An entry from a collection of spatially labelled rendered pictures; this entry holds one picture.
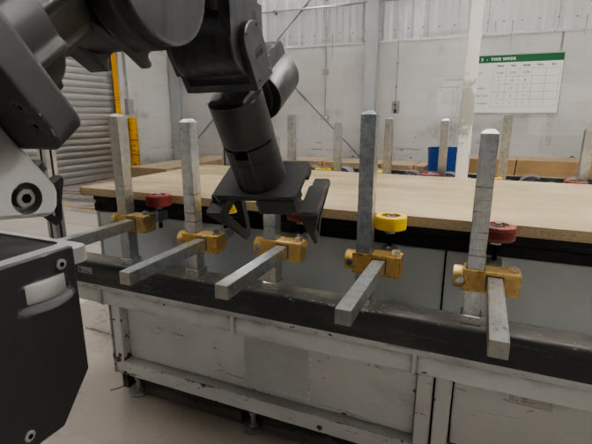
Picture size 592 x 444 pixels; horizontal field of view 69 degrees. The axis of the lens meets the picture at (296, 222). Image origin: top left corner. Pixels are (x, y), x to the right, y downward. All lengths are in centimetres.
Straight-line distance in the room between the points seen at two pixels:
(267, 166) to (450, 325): 69
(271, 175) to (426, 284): 87
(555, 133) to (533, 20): 179
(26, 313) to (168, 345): 146
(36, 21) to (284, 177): 31
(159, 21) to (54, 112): 10
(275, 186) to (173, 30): 23
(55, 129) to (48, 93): 2
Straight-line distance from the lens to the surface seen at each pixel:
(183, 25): 31
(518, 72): 814
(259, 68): 42
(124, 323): 194
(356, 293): 84
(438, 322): 105
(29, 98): 22
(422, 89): 820
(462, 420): 151
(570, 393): 117
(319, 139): 865
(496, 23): 825
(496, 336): 76
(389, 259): 102
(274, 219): 110
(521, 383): 116
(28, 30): 24
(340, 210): 120
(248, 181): 47
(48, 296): 41
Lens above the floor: 116
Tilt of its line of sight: 14 degrees down
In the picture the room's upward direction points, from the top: straight up
